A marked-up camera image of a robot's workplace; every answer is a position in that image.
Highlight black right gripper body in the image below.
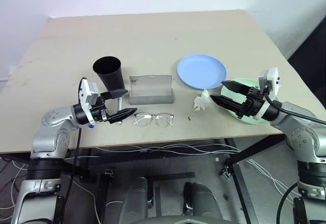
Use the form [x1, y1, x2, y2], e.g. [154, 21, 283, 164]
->
[238, 86, 264, 119]

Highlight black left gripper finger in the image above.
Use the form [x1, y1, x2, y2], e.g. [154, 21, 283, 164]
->
[106, 89, 128, 100]
[108, 108, 139, 125]

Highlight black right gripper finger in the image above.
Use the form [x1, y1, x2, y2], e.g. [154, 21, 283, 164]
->
[221, 79, 252, 96]
[210, 95, 243, 113]

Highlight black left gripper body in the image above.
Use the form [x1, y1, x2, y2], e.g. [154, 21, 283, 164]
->
[89, 91, 113, 124]

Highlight white pen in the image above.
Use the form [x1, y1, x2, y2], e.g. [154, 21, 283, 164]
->
[117, 97, 124, 126]

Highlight clear frame glasses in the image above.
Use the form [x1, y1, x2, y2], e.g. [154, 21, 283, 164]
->
[133, 111, 175, 128]

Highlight grey glasses case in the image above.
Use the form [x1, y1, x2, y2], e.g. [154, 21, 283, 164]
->
[128, 74, 175, 105]

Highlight light blue plate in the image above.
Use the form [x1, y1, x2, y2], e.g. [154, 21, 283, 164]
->
[177, 53, 228, 91]

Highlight light green plate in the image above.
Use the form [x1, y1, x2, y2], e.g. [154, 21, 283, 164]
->
[220, 78, 281, 126]

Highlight black plastic cup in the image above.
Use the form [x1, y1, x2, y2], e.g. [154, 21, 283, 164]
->
[92, 55, 126, 95]

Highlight crumpled white tissue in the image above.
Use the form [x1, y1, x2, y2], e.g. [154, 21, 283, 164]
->
[193, 90, 211, 111]

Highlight black panel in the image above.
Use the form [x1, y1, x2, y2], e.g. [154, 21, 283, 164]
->
[286, 10, 326, 90]

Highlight grey rounded shell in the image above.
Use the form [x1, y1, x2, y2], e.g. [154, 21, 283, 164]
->
[119, 176, 154, 224]
[183, 181, 226, 224]

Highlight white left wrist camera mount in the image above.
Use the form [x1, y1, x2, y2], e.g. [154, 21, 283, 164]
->
[77, 77, 100, 129]

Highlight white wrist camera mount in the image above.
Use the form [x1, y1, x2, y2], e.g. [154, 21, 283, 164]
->
[77, 77, 100, 129]
[253, 67, 281, 120]

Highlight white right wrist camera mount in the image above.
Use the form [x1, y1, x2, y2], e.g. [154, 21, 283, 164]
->
[253, 67, 281, 120]

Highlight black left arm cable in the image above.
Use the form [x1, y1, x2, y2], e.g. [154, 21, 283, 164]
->
[52, 77, 85, 224]

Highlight white cable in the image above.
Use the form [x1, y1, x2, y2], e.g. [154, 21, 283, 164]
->
[94, 144, 240, 156]
[247, 157, 298, 197]
[122, 145, 241, 158]
[0, 162, 28, 222]

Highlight black metal table frame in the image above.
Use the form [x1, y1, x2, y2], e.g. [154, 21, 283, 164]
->
[0, 132, 288, 224]

